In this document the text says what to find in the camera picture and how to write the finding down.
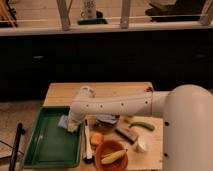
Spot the yellow corn cob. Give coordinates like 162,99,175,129
101,149,126,165

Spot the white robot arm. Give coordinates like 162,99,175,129
68,85,213,171

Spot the green plastic tray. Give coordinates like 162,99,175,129
22,106,83,169

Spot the brown rectangular brush block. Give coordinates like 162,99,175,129
115,127,138,144

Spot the wooden railing shelf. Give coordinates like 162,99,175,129
0,0,213,36

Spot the brown dried bunch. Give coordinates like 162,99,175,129
145,87,154,92

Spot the black pole stand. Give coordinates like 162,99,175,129
8,123,25,171

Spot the white handled spatula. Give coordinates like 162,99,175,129
83,122,93,164

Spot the white mug on shelf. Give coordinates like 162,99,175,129
82,0,96,19

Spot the white plastic cup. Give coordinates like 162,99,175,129
135,134,152,153

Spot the small orange fruit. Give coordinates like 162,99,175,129
91,133,104,146

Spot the blue-grey sponge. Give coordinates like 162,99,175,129
58,115,68,129

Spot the orange bowl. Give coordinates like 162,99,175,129
95,140,128,171

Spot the green chili pepper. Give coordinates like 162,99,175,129
129,122,155,131

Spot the dark bowl with cloth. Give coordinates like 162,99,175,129
94,115,120,128

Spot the green flat item on shelf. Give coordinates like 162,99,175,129
77,18,108,25

